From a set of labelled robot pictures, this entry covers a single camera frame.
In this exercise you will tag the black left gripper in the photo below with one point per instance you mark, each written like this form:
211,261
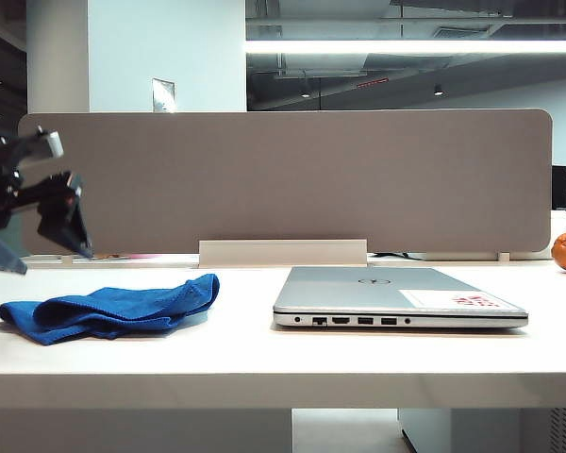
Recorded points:
9,189

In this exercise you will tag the blue microfibre rag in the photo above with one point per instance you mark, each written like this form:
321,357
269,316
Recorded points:
122,307

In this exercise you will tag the silver laptop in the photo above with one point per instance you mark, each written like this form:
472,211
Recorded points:
358,295

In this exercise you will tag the white desk leg panel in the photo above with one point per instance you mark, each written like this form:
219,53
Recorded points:
137,431

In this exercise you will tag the grey fabric desk divider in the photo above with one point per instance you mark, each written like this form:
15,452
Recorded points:
283,179

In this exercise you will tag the red ceiling sign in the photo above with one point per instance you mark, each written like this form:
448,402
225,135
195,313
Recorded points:
372,83

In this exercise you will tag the white sticker with red print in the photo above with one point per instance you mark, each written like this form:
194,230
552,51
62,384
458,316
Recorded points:
448,299

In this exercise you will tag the long white ceiling light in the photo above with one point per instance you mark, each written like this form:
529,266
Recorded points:
415,46

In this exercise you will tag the white under-desk cabinet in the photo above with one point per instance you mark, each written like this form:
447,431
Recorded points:
490,431

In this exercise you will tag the white rounded device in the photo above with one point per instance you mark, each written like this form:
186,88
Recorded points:
561,226

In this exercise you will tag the silver wall plate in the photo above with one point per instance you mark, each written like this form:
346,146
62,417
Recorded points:
163,95

